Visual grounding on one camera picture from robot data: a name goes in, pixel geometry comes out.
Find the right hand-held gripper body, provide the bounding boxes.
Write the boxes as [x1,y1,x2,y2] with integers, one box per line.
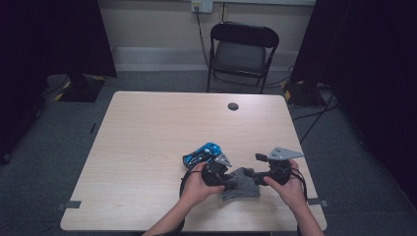
[261,147,305,187]

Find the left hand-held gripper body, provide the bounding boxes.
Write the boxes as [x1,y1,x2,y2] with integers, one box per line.
[201,152,233,188]

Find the grey cloth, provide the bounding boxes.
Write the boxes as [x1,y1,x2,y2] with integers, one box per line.
[221,167,262,202]

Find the blue toy car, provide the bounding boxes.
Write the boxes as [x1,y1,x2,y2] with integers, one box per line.
[182,142,223,170]

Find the person's left hand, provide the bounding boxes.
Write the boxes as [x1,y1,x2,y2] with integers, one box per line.
[180,162,226,208]

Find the person's right hand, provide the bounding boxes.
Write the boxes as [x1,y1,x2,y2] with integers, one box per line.
[263,159,308,211]

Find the grey tape strip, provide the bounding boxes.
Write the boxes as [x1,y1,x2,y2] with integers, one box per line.
[55,200,83,211]
[308,197,329,208]

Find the black stand base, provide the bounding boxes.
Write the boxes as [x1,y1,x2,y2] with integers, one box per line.
[283,80,328,107]
[58,73,106,103]

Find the black folding chair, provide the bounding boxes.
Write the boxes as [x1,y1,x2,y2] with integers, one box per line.
[206,21,280,95]

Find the black curtain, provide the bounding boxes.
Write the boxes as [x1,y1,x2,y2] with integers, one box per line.
[289,0,417,210]
[0,0,118,163]

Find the right hand-held gripper black cable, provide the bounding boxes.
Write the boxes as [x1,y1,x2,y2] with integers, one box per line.
[289,166,309,236]

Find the hand-held gripper black cable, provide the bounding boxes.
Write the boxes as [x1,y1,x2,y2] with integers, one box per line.
[289,166,309,236]
[153,169,205,236]

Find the left hand-held gripper black cable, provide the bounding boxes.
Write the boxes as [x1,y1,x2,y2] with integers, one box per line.
[153,169,205,236]

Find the black floor cables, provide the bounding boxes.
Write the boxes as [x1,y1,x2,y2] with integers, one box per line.
[290,87,340,146]

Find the black braided power cable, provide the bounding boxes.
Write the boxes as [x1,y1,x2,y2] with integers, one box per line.
[195,6,210,68]

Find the white wall socket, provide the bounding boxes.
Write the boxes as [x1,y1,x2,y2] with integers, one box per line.
[191,0,214,14]

